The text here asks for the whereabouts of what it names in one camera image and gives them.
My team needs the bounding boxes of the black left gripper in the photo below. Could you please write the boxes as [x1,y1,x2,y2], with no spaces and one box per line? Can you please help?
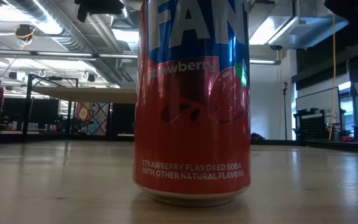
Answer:
[75,0,126,23]

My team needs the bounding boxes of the red strawberry Fanta can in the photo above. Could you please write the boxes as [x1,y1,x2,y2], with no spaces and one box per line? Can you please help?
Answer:
[132,0,252,208]

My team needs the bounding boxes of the long ceiling light strip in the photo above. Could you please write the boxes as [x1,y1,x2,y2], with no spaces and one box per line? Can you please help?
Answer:
[0,49,139,60]

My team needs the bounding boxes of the colourful patchwork panel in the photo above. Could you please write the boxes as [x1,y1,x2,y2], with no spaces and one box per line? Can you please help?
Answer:
[75,101,110,136]

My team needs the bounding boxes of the short ceiling light strip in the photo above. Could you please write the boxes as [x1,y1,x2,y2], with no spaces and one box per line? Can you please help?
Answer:
[249,58,282,66]

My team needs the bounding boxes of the black tripod stand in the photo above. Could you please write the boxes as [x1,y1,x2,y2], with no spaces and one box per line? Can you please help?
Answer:
[282,82,290,141]

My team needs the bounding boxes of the black pegboard cart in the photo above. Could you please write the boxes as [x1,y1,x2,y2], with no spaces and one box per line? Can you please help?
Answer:
[293,108,331,141]

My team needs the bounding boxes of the round spiral ceiling duct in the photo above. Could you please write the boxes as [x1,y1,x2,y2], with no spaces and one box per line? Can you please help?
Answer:
[4,0,127,86]

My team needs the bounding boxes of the rectangular metal ceiling duct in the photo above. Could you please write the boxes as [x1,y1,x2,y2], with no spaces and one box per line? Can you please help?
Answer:
[249,0,351,51]

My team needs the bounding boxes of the yellow cable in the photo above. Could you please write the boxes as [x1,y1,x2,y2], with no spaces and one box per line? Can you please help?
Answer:
[328,14,337,141]

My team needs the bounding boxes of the black aluminium table frame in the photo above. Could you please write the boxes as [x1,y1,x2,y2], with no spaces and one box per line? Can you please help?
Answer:
[0,132,358,154]

